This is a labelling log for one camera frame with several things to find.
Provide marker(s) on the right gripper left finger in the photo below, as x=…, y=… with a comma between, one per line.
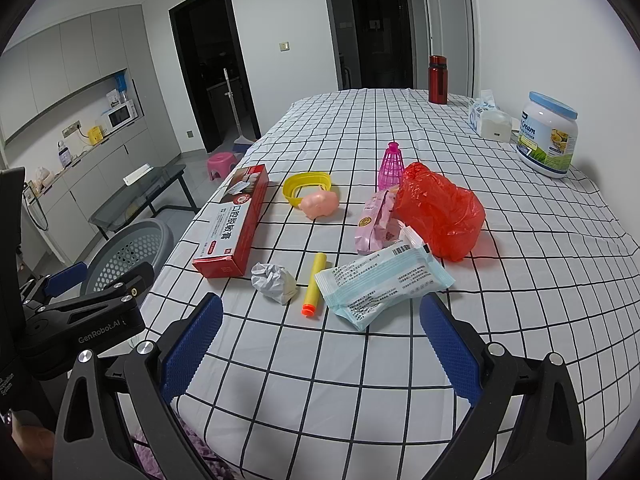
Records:
x=92, y=440

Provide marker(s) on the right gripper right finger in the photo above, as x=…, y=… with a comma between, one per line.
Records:
x=547, y=440

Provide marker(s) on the white paper ball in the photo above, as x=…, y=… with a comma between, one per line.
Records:
x=273, y=281

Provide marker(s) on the red toothpaste box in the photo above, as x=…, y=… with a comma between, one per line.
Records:
x=231, y=223

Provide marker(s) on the red plastic bag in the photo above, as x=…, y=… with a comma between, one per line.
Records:
x=447, y=217

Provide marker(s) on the blue white wipes packet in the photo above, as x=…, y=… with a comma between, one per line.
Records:
x=361, y=290

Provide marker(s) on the yellow foam dart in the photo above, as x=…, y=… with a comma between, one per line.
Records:
x=312, y=296

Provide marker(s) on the pink snack wrapper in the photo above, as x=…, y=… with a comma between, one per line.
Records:
x=377, y=227

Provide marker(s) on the pink toy pig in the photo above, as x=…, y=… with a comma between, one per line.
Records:
x=319, y=204

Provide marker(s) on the pink plastic mesh cone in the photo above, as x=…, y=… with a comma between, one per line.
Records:
x=392, y=167

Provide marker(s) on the person's hand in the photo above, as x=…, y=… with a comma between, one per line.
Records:
x=26, y=451

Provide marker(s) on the grey perforated laundry basket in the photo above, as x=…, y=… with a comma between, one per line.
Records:
x=148, y=240

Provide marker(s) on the white box on side table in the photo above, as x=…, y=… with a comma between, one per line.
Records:
x=137, y=174

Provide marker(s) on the small bottle on counter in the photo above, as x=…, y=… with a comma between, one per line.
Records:
x=64, y=154

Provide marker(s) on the dark glass side table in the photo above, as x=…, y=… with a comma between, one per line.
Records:
x=130, y=201

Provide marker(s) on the yellow item on counter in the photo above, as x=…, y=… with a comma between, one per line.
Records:
x=95, y=135

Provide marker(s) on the white microwave oven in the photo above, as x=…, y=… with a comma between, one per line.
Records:
x=118, y=116

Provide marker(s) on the pink plastic stool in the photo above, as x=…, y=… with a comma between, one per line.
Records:
x=219, y=165

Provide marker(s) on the checkered white tablecloth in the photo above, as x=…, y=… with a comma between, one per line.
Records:
x=282, y=396

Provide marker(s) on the grey kitchen cabinets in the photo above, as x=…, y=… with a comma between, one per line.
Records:
x=55, y=85

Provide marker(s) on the broom with blue head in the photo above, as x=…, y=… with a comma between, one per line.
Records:
x=245, y=131

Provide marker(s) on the white milk powder jar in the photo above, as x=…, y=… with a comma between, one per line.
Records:
x=547, y=135

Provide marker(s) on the white small box device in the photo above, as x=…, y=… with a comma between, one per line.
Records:
x=495, y=125

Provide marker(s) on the blue white tissue pack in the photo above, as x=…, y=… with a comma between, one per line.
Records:
x=485, y=101

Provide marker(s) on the red thermos bottle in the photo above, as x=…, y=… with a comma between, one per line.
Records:
x=438, y=80

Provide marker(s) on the wall light switch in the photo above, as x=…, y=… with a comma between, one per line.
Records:
x=284, y=46

